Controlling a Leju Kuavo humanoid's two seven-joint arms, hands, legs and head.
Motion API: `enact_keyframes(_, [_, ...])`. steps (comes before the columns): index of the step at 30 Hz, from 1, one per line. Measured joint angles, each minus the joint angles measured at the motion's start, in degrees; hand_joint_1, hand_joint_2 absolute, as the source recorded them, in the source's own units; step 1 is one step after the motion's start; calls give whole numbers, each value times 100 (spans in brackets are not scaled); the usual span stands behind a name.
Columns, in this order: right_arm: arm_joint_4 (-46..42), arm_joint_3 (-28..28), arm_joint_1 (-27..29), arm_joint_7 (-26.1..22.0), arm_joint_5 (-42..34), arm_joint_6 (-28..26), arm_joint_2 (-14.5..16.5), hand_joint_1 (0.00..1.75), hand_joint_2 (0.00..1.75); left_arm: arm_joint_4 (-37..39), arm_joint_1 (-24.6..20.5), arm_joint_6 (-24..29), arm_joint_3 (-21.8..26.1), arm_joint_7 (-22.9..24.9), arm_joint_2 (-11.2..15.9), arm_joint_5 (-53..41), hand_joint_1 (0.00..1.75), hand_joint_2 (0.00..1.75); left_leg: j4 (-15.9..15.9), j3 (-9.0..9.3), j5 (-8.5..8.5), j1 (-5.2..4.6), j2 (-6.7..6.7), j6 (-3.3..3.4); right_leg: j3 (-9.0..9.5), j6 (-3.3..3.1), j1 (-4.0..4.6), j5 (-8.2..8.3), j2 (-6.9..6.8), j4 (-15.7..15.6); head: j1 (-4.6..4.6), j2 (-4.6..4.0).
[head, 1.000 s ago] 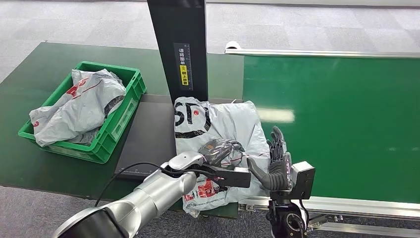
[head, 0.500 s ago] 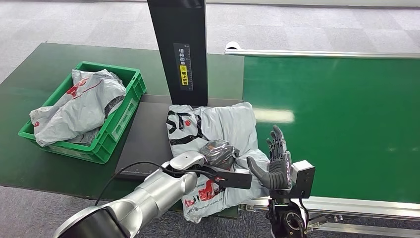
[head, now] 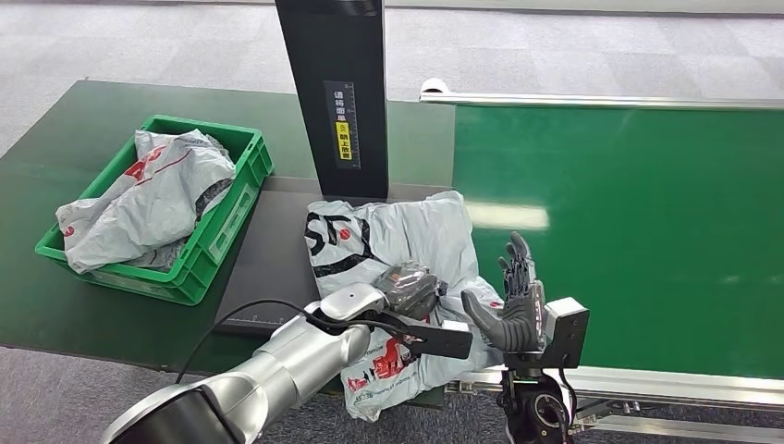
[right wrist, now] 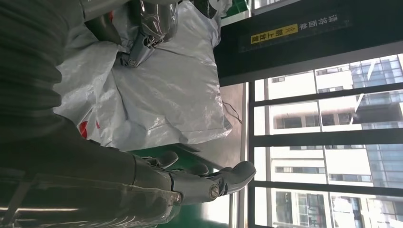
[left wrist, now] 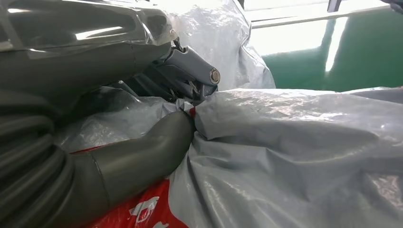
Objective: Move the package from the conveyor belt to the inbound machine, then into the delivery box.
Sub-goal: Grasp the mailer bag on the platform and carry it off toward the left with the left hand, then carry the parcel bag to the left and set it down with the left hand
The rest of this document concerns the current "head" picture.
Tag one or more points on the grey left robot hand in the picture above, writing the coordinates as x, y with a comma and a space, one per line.
407, 291

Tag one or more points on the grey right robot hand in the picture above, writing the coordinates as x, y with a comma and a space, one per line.
520, 318

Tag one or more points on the grey plastic courier bag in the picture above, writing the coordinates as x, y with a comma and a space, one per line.
153, 196
160, 257
410, 233

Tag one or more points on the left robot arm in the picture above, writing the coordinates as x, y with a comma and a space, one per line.
294, 361

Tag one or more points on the green conveyor belt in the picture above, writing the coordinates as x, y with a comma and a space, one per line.
643, 233

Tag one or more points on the black inbound machine column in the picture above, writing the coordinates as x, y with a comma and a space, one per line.
331, 49

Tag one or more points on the yellow and black column label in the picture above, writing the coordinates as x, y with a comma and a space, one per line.
343, 141

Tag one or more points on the green plastic crate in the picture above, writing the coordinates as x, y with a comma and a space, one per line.
211, 245

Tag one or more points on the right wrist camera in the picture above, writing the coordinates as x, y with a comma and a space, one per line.
566, 331

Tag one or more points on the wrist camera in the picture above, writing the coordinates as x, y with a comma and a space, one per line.
441, 344
566, 331

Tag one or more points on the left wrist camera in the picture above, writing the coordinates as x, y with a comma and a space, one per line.
441, 344

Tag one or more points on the black inbound machine base plate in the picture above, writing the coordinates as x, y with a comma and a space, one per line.
269, 257

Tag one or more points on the aluminium conveyor side rail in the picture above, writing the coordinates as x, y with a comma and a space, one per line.
674, 389

